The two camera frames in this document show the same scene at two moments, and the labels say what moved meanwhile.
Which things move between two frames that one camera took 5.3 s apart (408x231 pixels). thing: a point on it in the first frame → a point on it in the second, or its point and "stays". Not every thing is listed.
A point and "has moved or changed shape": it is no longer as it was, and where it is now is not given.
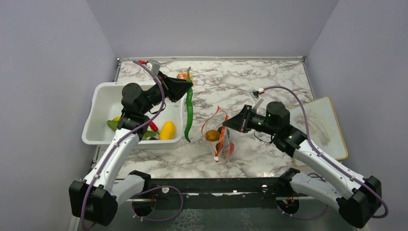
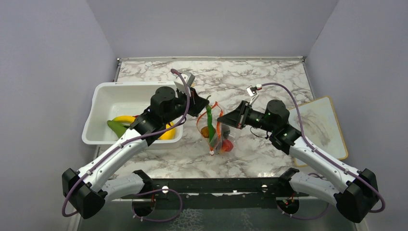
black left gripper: [175, 88] → [197, 103]
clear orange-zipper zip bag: [216, 134] has moved or changed shape
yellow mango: [167, 131] stays
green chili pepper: [189, 109] → [211, 130]
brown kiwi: [212, 135] → [205, 132]
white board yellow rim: [323, 128] stays
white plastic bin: [106, 103] stays
